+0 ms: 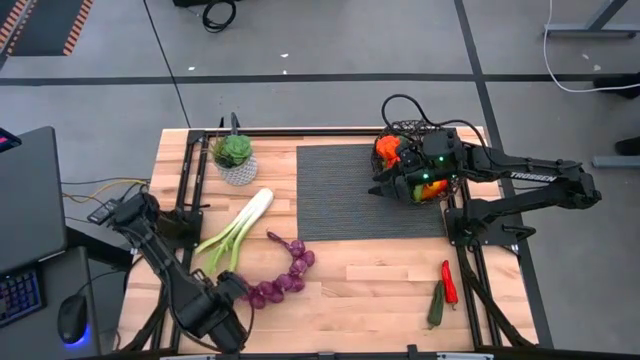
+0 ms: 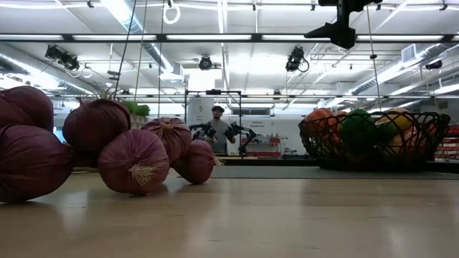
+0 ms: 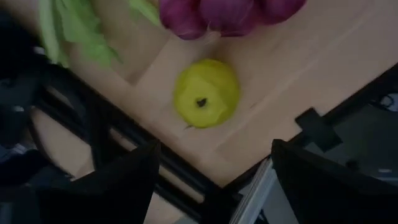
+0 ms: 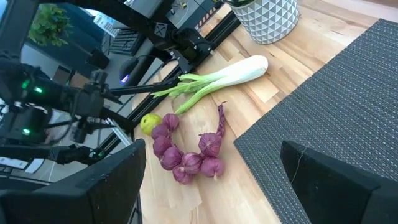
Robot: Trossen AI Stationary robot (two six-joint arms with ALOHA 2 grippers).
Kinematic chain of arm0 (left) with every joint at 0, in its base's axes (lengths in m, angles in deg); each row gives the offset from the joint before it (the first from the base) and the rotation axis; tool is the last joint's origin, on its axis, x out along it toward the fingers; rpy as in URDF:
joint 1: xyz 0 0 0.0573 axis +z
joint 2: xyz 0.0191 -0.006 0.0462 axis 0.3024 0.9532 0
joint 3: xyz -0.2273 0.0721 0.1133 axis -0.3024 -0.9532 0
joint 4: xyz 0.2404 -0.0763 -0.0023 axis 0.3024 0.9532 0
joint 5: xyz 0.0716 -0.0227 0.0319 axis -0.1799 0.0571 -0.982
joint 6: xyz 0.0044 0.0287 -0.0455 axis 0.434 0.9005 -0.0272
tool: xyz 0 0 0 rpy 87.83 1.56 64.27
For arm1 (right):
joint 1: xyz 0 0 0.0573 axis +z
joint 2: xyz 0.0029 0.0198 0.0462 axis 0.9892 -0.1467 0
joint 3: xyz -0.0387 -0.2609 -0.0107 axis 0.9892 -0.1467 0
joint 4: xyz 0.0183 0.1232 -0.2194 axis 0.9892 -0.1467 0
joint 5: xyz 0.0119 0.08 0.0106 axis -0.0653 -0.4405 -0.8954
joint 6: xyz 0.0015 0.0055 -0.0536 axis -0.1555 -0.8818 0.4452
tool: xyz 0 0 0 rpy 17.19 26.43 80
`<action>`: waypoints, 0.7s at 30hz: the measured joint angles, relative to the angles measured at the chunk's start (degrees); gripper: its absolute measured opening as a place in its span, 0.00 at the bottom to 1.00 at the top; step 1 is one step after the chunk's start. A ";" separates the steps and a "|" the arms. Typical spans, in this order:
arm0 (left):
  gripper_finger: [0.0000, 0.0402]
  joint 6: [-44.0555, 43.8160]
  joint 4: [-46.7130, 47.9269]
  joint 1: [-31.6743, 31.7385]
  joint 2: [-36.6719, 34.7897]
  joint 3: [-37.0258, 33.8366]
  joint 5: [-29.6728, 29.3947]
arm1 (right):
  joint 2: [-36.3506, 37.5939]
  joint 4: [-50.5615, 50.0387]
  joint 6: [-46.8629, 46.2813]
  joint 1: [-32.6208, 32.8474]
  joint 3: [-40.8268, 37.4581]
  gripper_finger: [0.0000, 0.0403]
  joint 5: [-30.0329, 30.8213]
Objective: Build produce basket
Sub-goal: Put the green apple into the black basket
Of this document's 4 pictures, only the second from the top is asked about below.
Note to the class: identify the orange pumpkin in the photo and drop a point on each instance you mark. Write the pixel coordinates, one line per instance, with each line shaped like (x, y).
(321, 122)

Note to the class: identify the green bell pepper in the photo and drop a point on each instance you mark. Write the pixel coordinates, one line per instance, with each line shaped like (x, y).
(358, 132)

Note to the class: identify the red and yellow mango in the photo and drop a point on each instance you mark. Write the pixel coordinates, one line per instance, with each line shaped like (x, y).
(409, 141)

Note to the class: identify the black background robot arm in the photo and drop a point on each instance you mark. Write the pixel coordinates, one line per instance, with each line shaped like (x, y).
(202, 130)
(244, 134)

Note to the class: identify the red and white shelf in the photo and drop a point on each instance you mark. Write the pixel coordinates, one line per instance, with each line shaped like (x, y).
(265, 152)

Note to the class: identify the grey woven placemat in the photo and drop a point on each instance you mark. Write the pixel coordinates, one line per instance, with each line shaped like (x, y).
(287, 172)

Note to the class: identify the red storage rack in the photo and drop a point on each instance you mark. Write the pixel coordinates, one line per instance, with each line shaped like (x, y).
(448, 143)

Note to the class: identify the person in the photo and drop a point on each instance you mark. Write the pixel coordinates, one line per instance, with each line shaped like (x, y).
(220, 132)

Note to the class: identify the white cylindrical pillar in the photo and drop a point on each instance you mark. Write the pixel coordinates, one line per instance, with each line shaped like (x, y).
(199, 111)

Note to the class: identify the succulent in white patterned pot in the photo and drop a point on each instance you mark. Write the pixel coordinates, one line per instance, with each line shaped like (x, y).
(138, 109)

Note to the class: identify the black rig-mounted camera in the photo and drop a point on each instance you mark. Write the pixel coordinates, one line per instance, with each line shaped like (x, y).
(205, 63)
(294, 59)
(64, 59)

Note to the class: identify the black background rig frame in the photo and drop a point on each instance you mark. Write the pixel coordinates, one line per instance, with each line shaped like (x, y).
(213, 92)

